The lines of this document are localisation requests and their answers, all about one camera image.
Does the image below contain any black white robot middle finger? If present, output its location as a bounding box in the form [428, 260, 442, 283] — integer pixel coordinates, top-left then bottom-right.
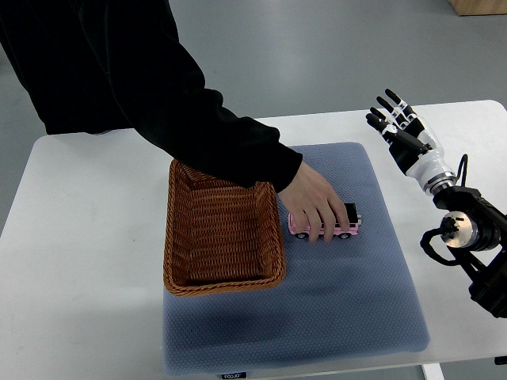
[376, 96, 411, 126]

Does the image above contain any pink toy car black roof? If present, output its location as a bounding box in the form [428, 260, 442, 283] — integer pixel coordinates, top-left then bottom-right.
[288, 203, 362, 239]

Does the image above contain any blue-grey mesh mat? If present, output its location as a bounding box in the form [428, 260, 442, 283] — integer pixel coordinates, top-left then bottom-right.
[162, 142, 430, 376]

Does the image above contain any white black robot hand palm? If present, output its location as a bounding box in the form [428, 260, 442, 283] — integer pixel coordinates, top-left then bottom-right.
[389, 118, 456, 192]

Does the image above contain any white table leg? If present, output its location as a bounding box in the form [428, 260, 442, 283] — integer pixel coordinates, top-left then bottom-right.
[421, 363, 444, 380]

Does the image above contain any person's bare hand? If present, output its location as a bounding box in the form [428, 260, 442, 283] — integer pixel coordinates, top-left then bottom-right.
[279, 161, 349, 243]

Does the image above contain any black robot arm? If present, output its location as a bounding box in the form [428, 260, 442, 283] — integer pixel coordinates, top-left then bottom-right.
[366, 89, 506, 318]

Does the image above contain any black white robot index finger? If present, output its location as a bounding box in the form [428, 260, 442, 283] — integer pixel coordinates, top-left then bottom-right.
[369, 107, 391, 126]

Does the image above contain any wooden box corner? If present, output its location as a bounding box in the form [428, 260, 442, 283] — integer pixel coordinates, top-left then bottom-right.
[448, 0, 507, 16]

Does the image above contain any brown wicker basket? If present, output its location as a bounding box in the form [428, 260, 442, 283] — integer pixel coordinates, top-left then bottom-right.
[163, 160, 286, 297]

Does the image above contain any black white robot ring finger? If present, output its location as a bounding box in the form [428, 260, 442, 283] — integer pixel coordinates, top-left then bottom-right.
[385, 89, 417, 119]

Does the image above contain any black sleeved forearm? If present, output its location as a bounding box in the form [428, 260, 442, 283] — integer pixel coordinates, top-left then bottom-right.
[1, 1, 302, 191]

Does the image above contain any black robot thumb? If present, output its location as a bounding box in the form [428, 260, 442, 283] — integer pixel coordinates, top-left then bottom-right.
[366, 113, 432, 154]

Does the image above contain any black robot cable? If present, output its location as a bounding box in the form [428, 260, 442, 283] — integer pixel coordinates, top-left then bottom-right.
[451, 154, 469, 187]

